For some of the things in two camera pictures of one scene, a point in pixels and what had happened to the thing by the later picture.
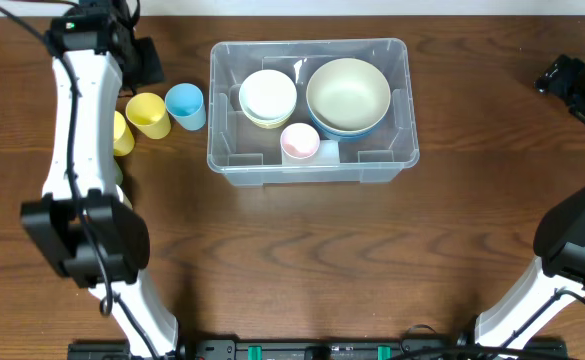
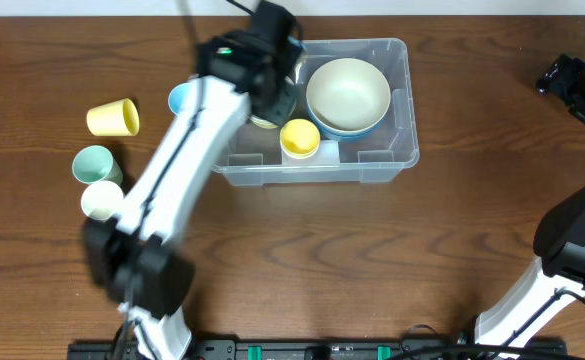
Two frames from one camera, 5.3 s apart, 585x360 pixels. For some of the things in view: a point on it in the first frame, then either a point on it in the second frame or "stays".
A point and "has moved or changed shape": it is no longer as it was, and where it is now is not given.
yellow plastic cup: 147,112 to 299,138
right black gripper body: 557,75 stays
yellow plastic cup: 123,139 has moved or changed shape
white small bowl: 268,96 has moved or changed shape
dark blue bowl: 348,135 stays
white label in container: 327,154 stays
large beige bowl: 348,94 stays
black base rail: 441,348 stays
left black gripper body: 148,62 to 279,107
